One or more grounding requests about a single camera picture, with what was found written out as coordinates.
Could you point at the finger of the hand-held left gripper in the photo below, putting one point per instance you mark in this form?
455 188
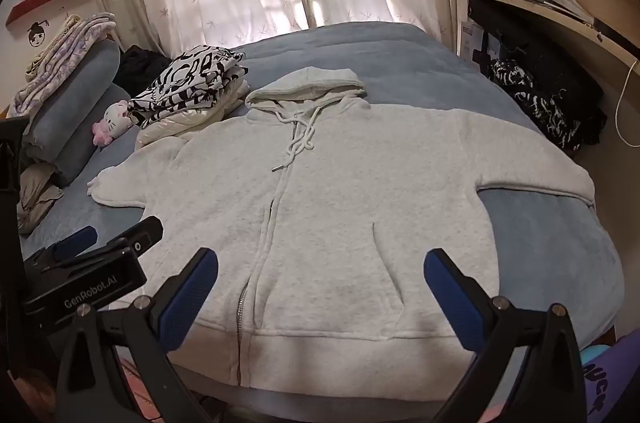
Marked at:
145 230
75 240

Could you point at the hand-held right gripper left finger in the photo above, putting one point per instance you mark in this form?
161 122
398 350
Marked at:
192 298

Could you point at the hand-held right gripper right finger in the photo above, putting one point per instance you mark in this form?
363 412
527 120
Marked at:
452 303

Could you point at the light grey zip hoodie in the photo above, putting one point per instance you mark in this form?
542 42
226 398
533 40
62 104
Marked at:
350 203

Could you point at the black white zebra print clothes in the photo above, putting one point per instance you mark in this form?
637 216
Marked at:
185 83

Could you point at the beige crumpled cloth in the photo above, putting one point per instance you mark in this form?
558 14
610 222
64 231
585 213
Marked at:
37 198

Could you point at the white pink cat plush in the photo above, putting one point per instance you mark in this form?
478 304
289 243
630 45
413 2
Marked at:
112 120

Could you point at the black cloth heap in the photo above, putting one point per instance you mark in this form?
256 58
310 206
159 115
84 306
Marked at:
142 68

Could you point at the person's purple printed clothing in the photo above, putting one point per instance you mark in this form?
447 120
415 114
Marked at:
615 378

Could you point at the purple floral folded blanket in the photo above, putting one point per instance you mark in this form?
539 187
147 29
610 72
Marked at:
65 58

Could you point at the cream folded cloth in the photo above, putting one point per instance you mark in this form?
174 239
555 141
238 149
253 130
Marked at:
60 30

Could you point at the black white patterned cloth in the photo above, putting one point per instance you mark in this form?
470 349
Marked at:
535 100

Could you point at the blue-grey bed blanket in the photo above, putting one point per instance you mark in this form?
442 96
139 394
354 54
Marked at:
400 53

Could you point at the white cardboard box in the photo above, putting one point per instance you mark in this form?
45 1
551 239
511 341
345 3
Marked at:
471 43

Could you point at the large black bag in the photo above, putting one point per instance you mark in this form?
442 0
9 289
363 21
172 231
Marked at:
550 58

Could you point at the black doll wall sticker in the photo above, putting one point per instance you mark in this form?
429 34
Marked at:
37 34

